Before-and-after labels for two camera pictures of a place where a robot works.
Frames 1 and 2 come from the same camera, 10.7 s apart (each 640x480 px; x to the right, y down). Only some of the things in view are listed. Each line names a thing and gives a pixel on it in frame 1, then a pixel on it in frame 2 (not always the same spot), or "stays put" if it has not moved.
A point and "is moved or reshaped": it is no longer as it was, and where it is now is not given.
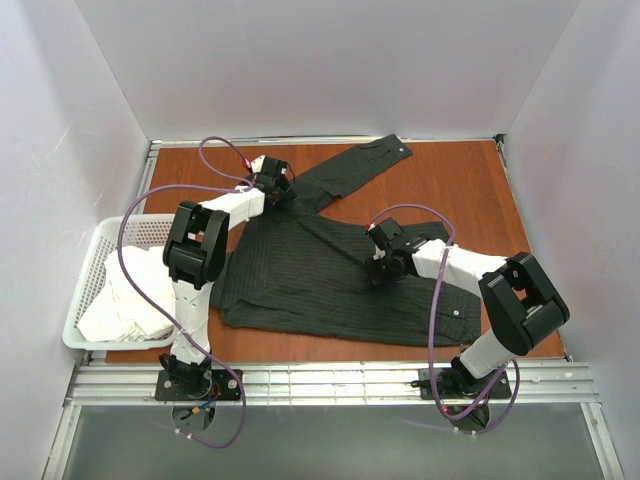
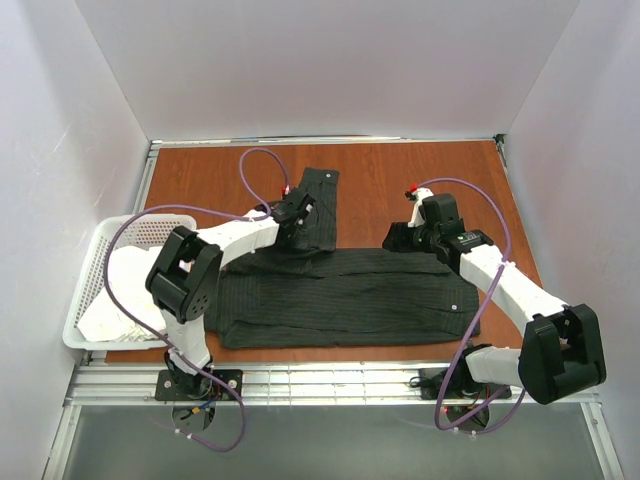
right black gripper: [375, 270] -> [405, 236]
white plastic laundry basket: [136, 231] stays put
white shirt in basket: [118, 313] stays put
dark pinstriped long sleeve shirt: [300, 268] is moved or reshaped
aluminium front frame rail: [333, 385] stays put
